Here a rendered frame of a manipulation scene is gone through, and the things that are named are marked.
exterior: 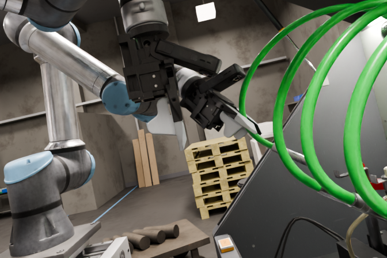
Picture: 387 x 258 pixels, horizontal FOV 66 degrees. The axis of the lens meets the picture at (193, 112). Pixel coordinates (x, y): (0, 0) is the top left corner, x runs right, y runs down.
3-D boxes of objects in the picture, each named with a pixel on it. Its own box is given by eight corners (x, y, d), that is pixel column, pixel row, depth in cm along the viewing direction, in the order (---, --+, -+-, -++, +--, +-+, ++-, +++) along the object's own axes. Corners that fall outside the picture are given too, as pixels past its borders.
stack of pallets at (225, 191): (199, 197, 537) (188, 144, 542) (249, 186, 534) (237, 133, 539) (197, 221, 405) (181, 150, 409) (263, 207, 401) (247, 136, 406)
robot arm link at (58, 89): (34, 198, 86) (13, 11, 87) (69, 185, 100) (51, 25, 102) (69, 196, 83) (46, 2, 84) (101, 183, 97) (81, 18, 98)
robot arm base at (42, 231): (-5, 261, 71) (-12, 220, 71) (33, 237, 86) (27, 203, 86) (56, 249, 70) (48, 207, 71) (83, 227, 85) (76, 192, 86)
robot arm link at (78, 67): (-9, -15, 75) (141, 84, 64) (26, 0, 86) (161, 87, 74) (-27, 26, 77) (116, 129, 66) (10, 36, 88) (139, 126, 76)
